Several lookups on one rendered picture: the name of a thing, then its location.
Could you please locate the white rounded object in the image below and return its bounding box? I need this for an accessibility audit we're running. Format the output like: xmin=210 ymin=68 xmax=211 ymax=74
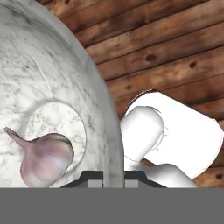
xmin=119 ymin=90 xmax=224 ymax=189

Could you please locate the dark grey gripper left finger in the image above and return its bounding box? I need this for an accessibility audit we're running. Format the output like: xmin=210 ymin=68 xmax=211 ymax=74
xmin=60 ymin=170 xmax=105 ymax=189

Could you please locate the white marble bowl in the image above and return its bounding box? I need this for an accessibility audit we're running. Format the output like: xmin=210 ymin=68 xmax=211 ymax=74
xmin=0 ymin=0 xmax=126 ymax=189

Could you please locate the purple white garlic bulb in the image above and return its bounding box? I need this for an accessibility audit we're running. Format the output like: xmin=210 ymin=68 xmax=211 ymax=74
xmin=3 ymin=126 xmax=75 ymax=189

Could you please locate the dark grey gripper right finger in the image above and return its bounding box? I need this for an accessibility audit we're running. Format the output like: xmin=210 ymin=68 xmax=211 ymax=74
xmin=124 ymin=170 xmax=167 ymax=189

